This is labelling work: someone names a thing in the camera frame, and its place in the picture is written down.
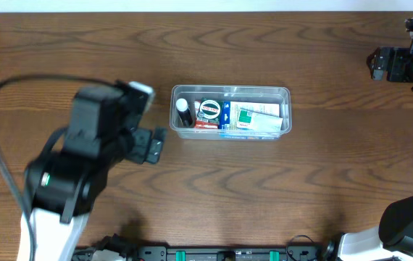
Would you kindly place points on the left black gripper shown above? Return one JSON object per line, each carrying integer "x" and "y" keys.
{"x": 143, "y": 141}

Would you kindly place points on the brown bottle white cap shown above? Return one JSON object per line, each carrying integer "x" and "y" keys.
{"x": 184, "y": 112}

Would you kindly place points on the red medicine box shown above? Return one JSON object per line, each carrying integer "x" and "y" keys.
{"x": 202, "y": 124}

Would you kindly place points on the dark green round-logo box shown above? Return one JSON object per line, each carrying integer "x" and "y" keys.
{"x": 210, "y": 111}

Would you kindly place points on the blue fever patch box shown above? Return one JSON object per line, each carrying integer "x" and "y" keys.
{"x": 229, "y": 116}

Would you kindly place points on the white green medicine box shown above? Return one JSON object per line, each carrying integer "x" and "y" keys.
{"x": 254, "y": 121}

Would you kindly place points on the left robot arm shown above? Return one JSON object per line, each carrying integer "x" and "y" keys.
{"x": 62, "y": 183}

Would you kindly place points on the clear plastic container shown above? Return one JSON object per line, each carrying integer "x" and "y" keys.
{"x": 255, "y": 94}

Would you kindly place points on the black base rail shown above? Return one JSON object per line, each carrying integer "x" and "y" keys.
{"x": 114, "y": 248}

